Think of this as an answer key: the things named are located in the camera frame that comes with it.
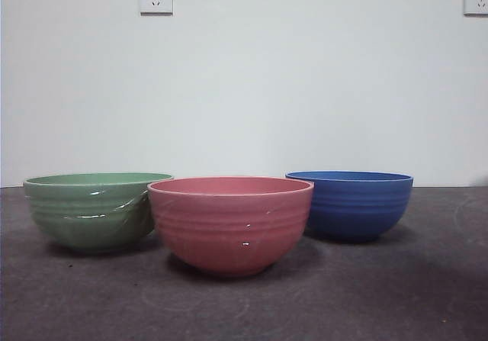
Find red ribbed bowl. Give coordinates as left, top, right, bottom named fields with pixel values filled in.
left=146, top=176, right=316, bottom=279

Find green ribbed bowl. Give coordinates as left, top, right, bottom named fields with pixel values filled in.
left=23, top=172, right=175, bottom=255

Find blue ribbed bowl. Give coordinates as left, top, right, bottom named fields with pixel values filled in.
left=284, top=170, right=415, bottom=243

